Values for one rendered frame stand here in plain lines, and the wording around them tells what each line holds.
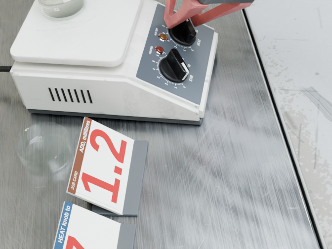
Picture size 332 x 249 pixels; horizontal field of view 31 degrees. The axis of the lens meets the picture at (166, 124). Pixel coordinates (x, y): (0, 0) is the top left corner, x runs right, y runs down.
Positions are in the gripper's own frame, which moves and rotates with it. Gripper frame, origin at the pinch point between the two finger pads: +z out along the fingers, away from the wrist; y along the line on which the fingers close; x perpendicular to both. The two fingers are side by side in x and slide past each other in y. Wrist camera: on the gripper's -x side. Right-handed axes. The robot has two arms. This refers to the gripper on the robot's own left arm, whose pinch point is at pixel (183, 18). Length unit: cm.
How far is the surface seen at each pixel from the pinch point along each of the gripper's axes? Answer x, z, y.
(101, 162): 12.5, 5.6, 12.6
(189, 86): 7.9, 1.1, 2.4
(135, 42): 1.6, 1.6, 6.1
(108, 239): 20.1, 5.4, 14.7
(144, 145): 11.5, 5.9, 7.2
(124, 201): 16.8, 5.9, 11.6
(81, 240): 19.7, 4.9, 17.5
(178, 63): 6.0, -0.5, 3.7
